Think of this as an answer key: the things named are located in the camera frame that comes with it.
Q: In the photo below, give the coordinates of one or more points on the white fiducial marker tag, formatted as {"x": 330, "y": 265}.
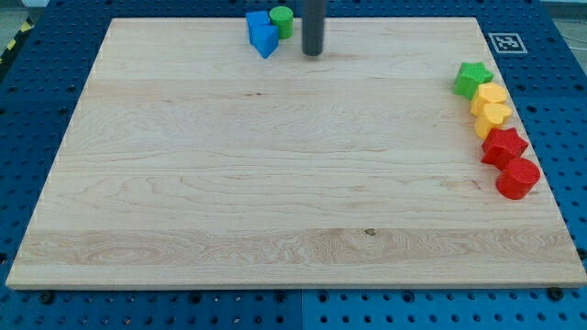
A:
{"x": 507, "y": 43}

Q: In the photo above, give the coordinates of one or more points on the blue triangle block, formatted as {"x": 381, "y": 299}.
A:
{"x": 265, "y": 40}

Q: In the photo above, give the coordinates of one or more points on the green cylinder block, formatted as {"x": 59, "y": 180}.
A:
{"x": 283, "y": 18}

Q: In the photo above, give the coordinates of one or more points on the red cylinder block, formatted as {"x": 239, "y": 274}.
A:
{"x": 517, "y": 178}

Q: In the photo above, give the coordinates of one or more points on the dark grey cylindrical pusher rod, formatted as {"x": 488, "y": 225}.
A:
{"x": 313, "y": 27}

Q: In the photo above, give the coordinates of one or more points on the yellow pentagon block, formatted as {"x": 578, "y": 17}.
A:
{"x": 487, "y": 93}

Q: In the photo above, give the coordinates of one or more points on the yellow heart block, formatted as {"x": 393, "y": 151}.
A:
{"x": 491, "y": 116}

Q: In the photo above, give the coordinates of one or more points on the blue cube block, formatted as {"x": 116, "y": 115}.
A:
{"x": 254, "y": 19}

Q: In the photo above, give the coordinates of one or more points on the red star block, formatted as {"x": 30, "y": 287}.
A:
{"x": 501, "y": 146}

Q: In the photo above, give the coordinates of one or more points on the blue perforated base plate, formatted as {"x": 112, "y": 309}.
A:
{"x": 44, "y": 82}

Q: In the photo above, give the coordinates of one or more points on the green star block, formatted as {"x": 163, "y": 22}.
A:
{"x": 469, "y": 76}

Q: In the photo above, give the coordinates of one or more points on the light wooden board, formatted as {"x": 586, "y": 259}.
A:
{"x": 192, "y": 163}

